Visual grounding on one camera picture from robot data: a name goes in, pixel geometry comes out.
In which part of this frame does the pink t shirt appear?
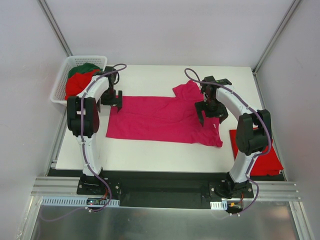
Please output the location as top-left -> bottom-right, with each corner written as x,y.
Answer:
105,80 -> 223,148

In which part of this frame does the white perforated plastic basket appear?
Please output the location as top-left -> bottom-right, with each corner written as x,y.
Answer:
50,55 -> 108,106

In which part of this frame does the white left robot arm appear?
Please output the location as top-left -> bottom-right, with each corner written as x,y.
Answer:
66,63 -> 127,177

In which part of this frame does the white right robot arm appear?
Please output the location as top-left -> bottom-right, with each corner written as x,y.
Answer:
194,76 -> 272,198

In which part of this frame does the red t shirt in basket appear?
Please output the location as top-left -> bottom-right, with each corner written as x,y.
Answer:
64,69 -> 100,100

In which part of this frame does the green t shirt in basket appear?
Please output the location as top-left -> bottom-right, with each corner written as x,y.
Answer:
67,62 -> 101,79

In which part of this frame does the folded red t shirt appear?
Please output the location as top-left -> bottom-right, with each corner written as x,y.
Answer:
229,129 -> 284,177

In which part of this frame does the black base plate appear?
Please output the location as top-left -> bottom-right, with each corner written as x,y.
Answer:
50,169 -> 261,209

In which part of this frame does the left aluminium frame post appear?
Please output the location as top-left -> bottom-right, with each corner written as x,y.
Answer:
36,0 -> 74,58

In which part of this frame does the aluminium frame post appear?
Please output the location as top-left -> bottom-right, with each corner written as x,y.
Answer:
252,0 -> 303,76
36,0 -> 74,58

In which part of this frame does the right aluminium frame post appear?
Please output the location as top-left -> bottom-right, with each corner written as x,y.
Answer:
252,0 -> 303,76

